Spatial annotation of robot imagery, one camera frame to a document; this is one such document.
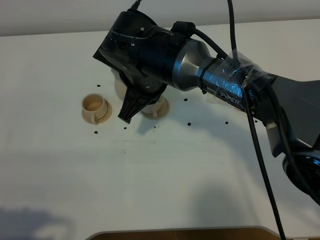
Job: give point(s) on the beige clay teapot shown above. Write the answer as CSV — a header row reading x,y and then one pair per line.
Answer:
x,y
119,86

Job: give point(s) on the beige left cup saucer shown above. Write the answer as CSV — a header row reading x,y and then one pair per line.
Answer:
x,y
109,113

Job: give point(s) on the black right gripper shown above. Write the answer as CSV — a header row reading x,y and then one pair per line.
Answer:
x,y
144,55

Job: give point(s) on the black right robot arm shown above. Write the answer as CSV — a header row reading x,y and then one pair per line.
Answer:
x,y
289,109

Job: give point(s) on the beige middle cup saucer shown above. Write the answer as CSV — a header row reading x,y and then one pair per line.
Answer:
x,y
166,108

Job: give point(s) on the beige left teacup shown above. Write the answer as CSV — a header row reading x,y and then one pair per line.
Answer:
x,y
94,108

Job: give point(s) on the beige cup saucer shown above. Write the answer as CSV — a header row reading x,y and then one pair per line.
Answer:
x,y
109,113
166,108

